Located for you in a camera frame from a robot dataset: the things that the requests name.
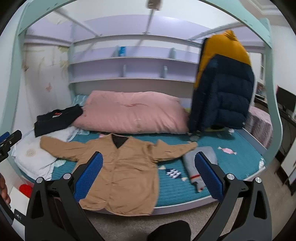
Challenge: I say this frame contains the grey navy orange-striped sweater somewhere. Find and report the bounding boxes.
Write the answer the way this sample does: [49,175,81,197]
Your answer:
[183,146,219,193]

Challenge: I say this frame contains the dark desk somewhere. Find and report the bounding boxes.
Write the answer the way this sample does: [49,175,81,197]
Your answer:
[274,108,296,158]

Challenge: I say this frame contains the black monitor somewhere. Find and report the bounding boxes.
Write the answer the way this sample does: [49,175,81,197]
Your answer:
[276,86,296,114]

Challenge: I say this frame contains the mint green bed frame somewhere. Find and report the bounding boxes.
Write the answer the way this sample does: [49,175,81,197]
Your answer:
[5,0,284,216]

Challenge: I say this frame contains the navy yellow puffer jacket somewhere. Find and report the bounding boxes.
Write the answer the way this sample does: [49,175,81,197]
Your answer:
[188,30,255,136]

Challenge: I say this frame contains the white box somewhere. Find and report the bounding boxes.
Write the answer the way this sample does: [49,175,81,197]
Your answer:
[9,186,30,232]

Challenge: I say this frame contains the white pillow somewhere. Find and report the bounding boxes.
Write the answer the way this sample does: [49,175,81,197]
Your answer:
[11,126,77,181]

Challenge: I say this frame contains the bunk metal rod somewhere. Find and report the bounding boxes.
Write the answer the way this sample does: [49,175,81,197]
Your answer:
[143,0,162,35]

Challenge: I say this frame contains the striped light blue cloth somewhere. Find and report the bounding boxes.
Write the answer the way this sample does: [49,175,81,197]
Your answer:
[70,94,90,108]

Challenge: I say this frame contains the pink pillow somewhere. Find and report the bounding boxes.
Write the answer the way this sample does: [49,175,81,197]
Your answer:
[72,90,190,135]

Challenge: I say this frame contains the pink patterned mattress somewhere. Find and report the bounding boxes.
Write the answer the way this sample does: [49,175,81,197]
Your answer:
[245,105,273,149]

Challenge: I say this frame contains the red round object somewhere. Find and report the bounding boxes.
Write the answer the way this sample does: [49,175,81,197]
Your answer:
[19,184,33,199]

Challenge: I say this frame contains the colourful books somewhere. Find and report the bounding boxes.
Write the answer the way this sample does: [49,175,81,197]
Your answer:
[254,82,266,98]

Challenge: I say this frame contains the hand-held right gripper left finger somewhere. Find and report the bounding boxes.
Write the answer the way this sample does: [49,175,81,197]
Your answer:
[26,151,104,241]

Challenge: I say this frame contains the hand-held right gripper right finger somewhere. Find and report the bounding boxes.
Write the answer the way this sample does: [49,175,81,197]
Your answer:
[194,151,273,241]

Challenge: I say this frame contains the lavender wall shelf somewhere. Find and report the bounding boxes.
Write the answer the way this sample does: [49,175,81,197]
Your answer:
[68,16,266,84]

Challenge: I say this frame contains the folded black t-shirt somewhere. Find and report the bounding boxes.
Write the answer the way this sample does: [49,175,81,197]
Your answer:
[34,104,84,138]

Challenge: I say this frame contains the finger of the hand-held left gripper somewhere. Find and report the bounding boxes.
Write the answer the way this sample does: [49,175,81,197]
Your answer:
[0,130,22,163]

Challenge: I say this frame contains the tan button shirt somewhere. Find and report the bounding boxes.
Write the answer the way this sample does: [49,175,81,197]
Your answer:
[40,133,199,216]

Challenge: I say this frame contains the person's left hand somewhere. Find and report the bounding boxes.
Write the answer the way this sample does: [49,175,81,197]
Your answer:
[0,173,11,205]

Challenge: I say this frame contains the white cabinet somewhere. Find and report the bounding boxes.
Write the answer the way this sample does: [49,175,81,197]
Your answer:
[280,148,296,184]

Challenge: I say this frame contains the teal quilted printed blanket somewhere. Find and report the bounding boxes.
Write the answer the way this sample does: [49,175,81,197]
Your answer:
[50,94,266,208]

